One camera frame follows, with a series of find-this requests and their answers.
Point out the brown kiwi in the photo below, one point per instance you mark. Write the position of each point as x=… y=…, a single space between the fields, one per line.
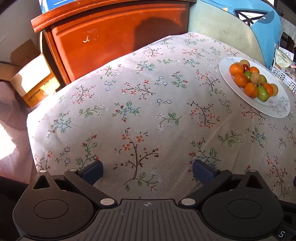
x=244 y=62
x=254 y=77
x=275 y=90

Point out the red-brown wooden cabinet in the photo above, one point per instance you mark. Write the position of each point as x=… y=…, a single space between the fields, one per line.
x=115 y=34

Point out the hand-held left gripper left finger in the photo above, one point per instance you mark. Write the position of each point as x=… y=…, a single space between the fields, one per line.
x=93 y=173

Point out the cardboard box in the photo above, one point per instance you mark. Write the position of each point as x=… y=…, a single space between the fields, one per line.
x=32 y=76

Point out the pale green chair back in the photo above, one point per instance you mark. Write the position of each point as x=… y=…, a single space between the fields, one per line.
x=219 y=23

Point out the red cherry tomato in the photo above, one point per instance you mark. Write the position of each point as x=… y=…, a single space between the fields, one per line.
x=245 y=68

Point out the white perforated basket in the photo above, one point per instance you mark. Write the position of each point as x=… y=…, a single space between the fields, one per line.
x=286 y=80

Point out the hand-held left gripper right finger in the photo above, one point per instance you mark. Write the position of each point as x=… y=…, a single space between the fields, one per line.
x=203 y=173

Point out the plastic snack bag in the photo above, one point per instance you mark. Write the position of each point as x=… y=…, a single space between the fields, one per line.
x=283 y=56

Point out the orange tangerine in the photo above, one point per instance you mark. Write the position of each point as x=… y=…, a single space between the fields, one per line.
x=241 y=80
x=254 y=69
x=268 y=89
x=235 y=69
x=251 y=90

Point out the floral tablecloth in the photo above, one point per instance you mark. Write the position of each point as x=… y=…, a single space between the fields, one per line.
x=150 y=104

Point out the white plate with line drawing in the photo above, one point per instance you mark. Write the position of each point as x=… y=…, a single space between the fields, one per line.
x=275 y=109

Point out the pink checked blanket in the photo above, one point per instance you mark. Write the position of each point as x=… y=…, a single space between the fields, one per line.
x=13 y=111

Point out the green jujube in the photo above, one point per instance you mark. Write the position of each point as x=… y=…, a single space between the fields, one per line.
x=248 y=74
x=263 y=94
x=263 y=79

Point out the blue printed box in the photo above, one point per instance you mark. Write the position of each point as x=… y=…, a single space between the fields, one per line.
x=47 y=4

